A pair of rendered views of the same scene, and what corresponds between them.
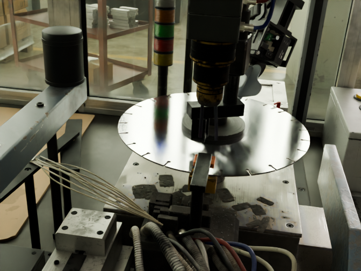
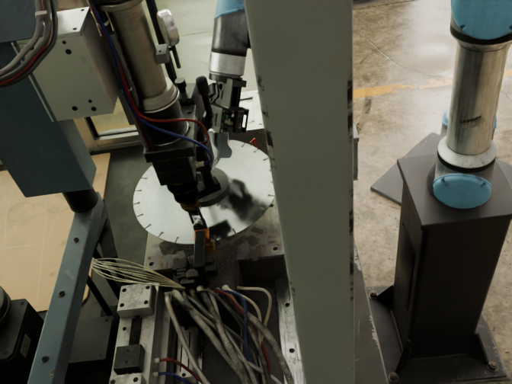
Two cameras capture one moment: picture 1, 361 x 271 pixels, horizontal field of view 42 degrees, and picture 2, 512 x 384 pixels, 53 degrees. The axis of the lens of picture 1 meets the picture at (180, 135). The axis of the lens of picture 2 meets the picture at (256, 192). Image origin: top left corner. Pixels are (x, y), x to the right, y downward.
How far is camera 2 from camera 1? 0.48 m
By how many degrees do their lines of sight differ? 19
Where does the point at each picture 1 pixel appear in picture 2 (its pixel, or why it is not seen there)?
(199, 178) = (199, 258)
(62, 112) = (92, 235)
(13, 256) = (94, 327)
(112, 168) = not seen: hidden behind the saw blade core
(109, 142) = (130, 181)
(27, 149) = (81, 283)
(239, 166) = (227, 228)
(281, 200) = (268, 225)
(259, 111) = (239, 155)
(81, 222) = (131, 297)
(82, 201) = (126, 251)
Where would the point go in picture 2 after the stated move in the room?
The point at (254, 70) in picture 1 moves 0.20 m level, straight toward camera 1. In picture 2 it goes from (224, 135) to (221, 200)
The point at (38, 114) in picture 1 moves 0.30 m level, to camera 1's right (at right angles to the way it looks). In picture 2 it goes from (78, 251) to (237, 215)
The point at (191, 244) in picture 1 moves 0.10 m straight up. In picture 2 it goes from (206, 299) to (194, 269)
